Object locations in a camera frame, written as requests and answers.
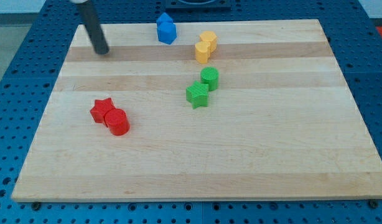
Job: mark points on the red cylinder block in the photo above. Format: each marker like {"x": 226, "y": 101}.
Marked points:
{"x": 117, "y": 122}

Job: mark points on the blue triangle block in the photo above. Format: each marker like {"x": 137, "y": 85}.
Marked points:
{"x": 164, "y": 17}

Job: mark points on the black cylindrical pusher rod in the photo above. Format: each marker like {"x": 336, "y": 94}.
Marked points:
{"x": 93, "y": 28}

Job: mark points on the yellow crescent block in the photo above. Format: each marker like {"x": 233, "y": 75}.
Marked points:
{"x": 202, "y": 51}

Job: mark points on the wooden board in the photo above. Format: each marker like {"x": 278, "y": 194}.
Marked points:
{"x": 282, "y": 124}

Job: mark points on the yellow cylinder block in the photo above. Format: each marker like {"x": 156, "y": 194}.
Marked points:
{"x": 211, "y": 37}

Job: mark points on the green star block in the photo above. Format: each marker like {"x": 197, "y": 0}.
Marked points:
{"x": 197, "y": 94}

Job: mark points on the white rod holder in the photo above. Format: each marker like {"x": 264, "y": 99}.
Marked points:
{"x": 78, "y": 1}

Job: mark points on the green cylinder block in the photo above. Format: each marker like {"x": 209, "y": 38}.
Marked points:
{"x": 210, "y": 76}

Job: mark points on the blue cube block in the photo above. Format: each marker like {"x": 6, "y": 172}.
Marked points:
{"x": 166, "y": 32}

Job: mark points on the red star block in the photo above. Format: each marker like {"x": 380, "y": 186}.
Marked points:
{"x": 100, "y": 109}

